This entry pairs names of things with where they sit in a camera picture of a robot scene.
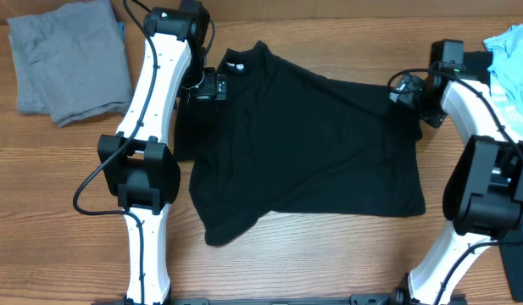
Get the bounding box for blue cloth under grey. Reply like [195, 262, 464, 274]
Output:
[118, 21, 125, 39]

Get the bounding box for light blue t-shirt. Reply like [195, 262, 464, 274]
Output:
[483, 24, 523, 141]

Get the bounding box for black t-shirt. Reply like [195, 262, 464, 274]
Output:
[174, 42, 426, 247]

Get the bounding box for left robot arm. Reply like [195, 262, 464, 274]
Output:
[97, 1, 227, 304]

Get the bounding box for black garment at right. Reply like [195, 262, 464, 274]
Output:
[464, 52, 523, 302]

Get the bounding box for folded grey cloth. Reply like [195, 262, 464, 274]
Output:
[8, 1, 133, 127]

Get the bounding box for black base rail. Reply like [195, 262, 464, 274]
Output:
[91, 292, 470, 305]

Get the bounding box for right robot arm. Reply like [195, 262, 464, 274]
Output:
[382, 39, 523, 304]

